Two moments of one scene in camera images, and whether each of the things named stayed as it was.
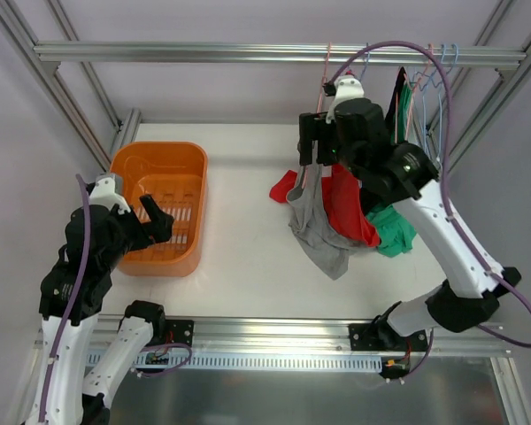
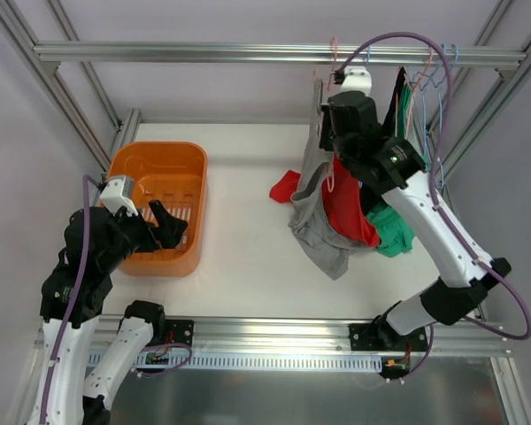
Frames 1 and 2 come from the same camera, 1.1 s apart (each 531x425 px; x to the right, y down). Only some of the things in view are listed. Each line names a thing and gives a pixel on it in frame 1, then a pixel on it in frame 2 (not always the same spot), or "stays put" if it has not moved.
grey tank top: (311, 222) stays put
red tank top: (342, 189) stays put
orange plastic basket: (175, 176) stays put
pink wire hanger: (325, 73) → (330, 176)
